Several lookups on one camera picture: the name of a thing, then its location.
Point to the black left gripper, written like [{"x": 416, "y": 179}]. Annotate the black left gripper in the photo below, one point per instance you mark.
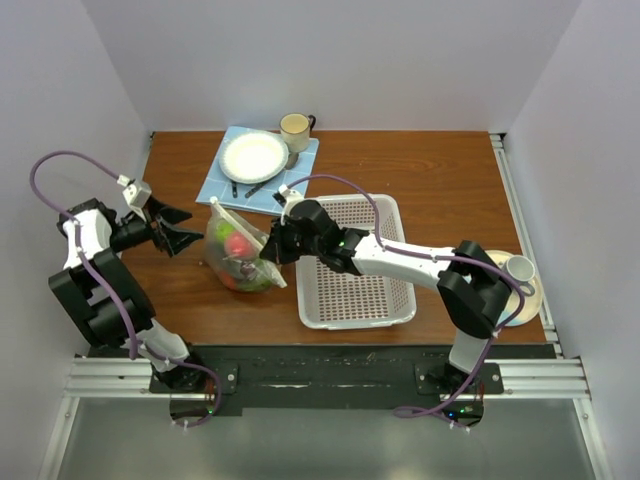
[{"x": 170, "y": 239}]

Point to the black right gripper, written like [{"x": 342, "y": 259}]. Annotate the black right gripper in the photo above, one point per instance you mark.
[{"x": 275, "y": 251}]

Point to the clear polka dot zip bag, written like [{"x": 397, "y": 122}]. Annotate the clear polka dot zip bag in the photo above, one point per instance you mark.
[{"x": 226, "y": 268}]

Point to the pink fake peach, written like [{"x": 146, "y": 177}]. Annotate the pink fake peach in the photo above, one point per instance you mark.
[{"x": 238, "y": 246}]

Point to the green fake apple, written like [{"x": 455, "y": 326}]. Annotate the green fake apple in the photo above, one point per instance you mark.
[{"x": 221, "y": 231}]

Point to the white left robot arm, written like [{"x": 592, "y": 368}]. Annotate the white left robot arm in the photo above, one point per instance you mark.
[{"x": 105, "y": 301}]

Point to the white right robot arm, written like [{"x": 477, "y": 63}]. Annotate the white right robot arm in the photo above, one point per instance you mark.
[{"x": 473, "y": 289}]

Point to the purple fake fruit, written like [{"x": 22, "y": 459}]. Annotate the purple fake fruit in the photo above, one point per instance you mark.
[{"x": 251, "y": 270}]

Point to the dark green fake vegetable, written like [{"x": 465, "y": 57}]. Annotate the dark green fake vegetable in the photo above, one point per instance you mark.
[{"x": 256, "y": 285}]

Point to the white plastic basket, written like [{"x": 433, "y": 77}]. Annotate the white plastic basket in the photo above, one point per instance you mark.
[{"x": 330, "y": 300}]

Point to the white round plate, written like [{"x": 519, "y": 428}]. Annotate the white round plate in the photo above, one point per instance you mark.
[{"x": 253, "y": 157}]

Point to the beige mug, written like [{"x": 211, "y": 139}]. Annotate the beige mug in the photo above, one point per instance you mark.
[{"x": 295, "y": 129}]

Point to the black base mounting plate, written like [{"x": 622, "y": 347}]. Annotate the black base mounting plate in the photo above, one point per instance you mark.
[{"x": 336, "y": 377}]

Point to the grey teacup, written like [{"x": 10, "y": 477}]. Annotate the grey teacup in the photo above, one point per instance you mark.
[{"x": 522, "y": 271}]

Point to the blue beige saucer plate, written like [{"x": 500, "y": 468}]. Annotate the blue beige saucer plate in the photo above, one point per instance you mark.
[{"x": 532, "y": 305}]

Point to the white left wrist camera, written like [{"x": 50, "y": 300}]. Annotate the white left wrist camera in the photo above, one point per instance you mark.
[{"x": 136, "y": 193}]

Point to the black handled spoon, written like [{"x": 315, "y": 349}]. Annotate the black handled spoon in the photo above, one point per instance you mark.
[{"x": 291, "y": 162}]

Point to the aluminium frame rail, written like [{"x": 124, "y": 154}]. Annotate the aluminium frame rail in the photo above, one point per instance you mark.
[{"x": 521, "y": 378}]

